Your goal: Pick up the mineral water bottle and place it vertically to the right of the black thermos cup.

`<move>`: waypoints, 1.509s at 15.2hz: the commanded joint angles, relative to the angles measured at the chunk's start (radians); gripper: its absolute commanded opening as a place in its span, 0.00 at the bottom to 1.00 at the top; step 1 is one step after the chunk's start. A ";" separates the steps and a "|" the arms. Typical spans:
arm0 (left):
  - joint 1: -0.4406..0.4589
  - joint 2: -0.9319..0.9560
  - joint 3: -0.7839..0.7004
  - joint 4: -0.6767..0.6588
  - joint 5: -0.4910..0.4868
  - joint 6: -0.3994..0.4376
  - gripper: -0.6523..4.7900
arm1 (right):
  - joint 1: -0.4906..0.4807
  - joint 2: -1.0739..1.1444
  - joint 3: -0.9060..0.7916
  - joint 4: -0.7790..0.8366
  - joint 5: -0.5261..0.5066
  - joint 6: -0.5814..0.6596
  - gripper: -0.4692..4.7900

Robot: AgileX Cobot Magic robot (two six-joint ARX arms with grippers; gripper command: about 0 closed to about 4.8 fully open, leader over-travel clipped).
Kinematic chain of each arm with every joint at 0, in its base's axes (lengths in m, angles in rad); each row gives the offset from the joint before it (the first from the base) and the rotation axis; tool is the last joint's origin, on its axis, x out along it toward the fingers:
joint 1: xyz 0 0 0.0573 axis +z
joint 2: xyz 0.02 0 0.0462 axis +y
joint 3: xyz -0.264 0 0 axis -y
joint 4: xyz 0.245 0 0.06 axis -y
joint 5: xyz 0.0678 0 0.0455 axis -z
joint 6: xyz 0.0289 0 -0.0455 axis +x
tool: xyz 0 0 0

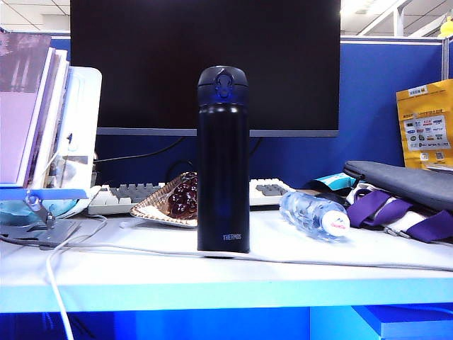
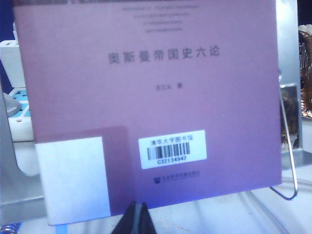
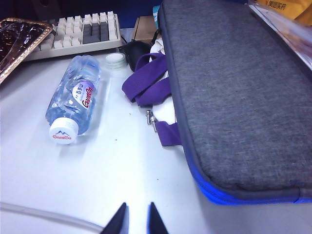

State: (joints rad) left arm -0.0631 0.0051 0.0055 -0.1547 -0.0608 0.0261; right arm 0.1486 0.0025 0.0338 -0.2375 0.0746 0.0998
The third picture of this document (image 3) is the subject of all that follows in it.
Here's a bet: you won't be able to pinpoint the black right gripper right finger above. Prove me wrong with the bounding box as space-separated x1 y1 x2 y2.
147 201 169 234

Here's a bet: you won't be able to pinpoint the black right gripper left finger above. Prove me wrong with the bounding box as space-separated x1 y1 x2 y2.
104 201 129 234

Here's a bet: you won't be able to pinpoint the clear mineral water bottle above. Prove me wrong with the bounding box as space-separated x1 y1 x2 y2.
45 55 102 146

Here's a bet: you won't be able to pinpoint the grey fabric laptop sleeve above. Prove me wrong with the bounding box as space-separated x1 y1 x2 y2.
157 0 312 205

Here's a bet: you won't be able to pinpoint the white green tape roll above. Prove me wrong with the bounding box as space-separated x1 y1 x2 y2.
104 53 126 78

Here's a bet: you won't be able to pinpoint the black computer mouse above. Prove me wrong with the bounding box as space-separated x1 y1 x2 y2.
121 40 153 72

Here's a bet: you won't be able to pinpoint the brown cardboard box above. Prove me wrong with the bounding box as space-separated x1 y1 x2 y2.
133 16 163 42

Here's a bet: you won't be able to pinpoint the white and grey keyboard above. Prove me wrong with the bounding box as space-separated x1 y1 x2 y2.
24 11 123 62

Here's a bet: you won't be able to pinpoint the teal white packet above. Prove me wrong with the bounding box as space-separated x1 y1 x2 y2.
152 5 161 26

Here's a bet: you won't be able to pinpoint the woven tray with snacks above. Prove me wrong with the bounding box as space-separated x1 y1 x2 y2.
0 17 54 85

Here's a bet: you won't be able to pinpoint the yellow printed package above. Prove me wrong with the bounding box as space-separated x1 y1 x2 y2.
254 0 312 25

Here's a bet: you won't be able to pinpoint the long white cable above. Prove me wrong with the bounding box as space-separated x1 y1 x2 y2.
0 201 104 234

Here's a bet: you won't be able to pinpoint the white tote bag purple straps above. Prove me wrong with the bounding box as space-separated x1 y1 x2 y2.
121 39 182 147

